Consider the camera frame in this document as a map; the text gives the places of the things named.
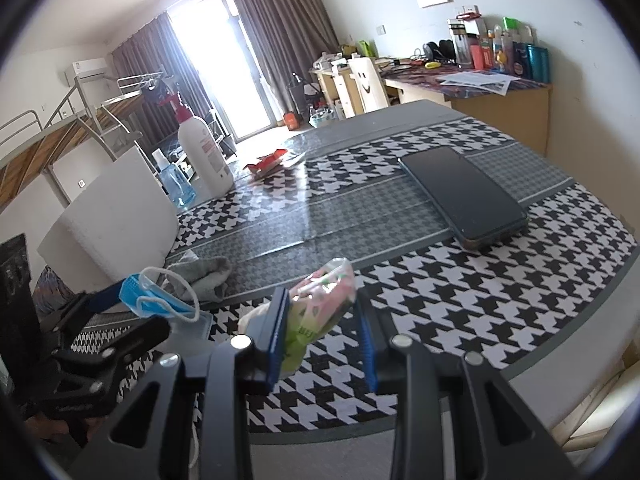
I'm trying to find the houndstooth table mat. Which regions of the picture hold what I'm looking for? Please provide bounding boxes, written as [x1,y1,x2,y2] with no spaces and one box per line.
[69,115,639,435]

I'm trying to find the white pump bottle red cap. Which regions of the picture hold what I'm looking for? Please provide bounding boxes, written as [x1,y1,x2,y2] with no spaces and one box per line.
[160,91,233,198]

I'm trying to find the orange floor item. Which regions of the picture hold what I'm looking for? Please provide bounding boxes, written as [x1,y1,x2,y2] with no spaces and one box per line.
[283,112,303,131]

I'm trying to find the brown curtain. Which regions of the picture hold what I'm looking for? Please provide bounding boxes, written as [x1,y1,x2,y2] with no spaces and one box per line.
[111,12,212,154]
[233,0,340,112]

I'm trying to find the red snack packet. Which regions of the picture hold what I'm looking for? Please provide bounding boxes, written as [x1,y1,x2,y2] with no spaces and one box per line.
[244,148,303,180]

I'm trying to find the white air conditioner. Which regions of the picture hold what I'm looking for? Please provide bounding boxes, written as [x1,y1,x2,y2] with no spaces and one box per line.
[64,58,108,87]

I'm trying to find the white bucket on floor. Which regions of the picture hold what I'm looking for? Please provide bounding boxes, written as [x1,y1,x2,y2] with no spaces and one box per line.
[309,107,337,128]

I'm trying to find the teal bottle on desk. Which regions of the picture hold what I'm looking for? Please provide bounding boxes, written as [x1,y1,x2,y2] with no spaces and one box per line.
[527,44,551,84]

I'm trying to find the papers on desk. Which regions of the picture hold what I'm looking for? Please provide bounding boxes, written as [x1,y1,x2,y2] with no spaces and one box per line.
[437,72,518,96]

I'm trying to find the grey towel cloth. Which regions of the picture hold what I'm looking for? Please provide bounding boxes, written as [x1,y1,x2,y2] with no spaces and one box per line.
[168,250,232,304]

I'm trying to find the wooden chair smiley face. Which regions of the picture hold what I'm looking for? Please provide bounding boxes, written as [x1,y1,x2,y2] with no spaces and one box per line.
[347,58,390,113]

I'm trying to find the blue face mask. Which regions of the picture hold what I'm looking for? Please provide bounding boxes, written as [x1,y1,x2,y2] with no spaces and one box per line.
[118,266,201,324]

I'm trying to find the plastic bag of soft items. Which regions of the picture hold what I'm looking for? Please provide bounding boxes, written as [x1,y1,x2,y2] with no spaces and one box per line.
[238,258,356,379]

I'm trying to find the blue liquid bottle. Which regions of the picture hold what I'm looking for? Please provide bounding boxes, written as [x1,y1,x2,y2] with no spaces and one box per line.
[152,148,196,209]

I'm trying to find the black headphones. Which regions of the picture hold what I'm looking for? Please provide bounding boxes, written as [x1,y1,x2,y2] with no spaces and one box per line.
[422,39,457,65]

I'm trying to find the brown curtain right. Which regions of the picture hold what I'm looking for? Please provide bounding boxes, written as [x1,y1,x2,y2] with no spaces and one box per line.
[233,0,340,112]

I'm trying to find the person's left hand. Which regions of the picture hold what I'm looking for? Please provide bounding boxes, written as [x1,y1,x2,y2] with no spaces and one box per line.
[24,414,106,450]

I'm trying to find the white foam box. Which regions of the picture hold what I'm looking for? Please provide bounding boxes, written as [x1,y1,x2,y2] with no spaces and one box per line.
[38,148,178,292]

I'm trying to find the dark green smartphone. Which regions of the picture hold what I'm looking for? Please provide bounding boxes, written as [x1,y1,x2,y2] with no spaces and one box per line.
[398,146,528,250]

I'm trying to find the wooden desk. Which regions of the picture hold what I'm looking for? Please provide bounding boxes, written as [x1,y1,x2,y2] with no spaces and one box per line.
[311,56,554,157]

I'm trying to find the metal bunk bed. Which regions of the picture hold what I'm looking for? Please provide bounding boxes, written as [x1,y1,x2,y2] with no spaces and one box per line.
[1,78,143,207]

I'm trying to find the brown curtain left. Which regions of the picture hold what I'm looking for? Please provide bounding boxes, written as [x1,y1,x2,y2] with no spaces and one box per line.
[111,12,212,154]

